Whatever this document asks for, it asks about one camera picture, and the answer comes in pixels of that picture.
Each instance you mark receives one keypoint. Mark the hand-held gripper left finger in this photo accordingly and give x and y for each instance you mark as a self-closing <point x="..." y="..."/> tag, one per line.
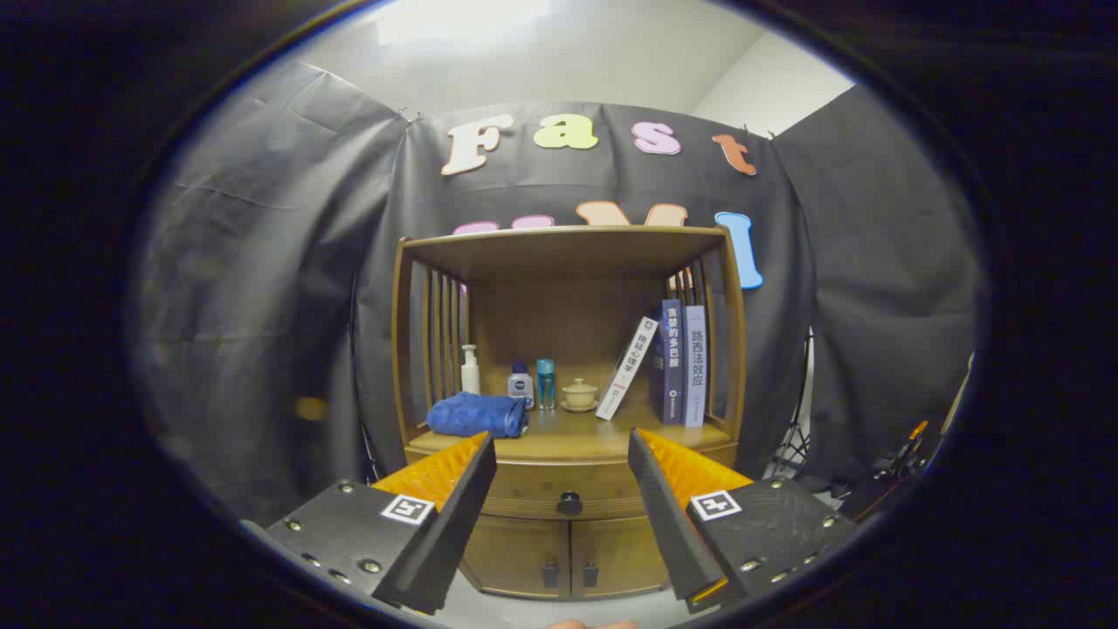
<point x="454" y="524"/>

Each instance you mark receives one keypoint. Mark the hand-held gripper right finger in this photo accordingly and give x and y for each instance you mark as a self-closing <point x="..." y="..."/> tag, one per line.
<point x="672" y="524"/>

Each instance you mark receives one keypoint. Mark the wooden drawer with black knob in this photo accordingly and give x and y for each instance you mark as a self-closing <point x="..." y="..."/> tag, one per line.
<point x="541" y="485"/>

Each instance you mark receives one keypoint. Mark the wooden cabinet door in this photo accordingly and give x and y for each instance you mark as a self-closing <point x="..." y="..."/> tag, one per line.
<point x="507" y="555"/>
<point x="624" y="555"/>

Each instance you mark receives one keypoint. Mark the wooden countertop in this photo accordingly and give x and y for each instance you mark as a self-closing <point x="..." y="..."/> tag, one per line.
<point x="568" y="432"/>

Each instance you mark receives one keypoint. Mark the wooden cabinet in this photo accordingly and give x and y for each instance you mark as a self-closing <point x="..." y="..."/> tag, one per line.
<point x="568" y="253"/>

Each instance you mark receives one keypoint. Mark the rolled blue towel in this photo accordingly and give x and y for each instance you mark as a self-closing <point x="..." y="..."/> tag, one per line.
<point x="472" y="415"/>

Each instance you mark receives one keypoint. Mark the black tripod stand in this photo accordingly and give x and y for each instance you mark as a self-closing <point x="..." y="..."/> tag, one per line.
<point x="795" y="445"/>

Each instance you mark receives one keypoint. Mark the white pump bottle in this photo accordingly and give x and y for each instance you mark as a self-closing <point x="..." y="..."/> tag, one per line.
<point x="471" y="376"/>

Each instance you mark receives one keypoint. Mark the light purple book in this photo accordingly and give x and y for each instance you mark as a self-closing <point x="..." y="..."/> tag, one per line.
<point x="695" y="376"/>

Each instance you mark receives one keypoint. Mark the small white bottle blue cap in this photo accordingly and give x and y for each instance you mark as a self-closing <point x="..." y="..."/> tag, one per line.
<point x="521" y="386"/>

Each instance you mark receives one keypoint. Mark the dark blue book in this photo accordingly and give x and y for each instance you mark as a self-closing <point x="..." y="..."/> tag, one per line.
<point x="672" y="367"/>

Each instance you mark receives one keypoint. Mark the beige lidded tea cup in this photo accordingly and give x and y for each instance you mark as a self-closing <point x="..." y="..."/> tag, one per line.
<point x="580" y="395"/>

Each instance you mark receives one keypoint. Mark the clear blue bottle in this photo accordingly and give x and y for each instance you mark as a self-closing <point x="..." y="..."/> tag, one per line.
<point x="546" y="389"/>

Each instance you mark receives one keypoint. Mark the white book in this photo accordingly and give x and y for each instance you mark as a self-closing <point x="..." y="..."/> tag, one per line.
<point x="627" y="367"/>

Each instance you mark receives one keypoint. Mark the black mat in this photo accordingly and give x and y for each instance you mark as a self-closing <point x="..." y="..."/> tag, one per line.
<point x="873" y="502"/>

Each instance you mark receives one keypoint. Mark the black and orange device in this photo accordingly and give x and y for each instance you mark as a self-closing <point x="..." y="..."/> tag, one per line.
<point x="908" y="445"/>

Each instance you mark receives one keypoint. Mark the black backdrop cloth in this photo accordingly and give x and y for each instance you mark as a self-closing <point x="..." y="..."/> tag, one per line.
<point x="262" y="262"/>

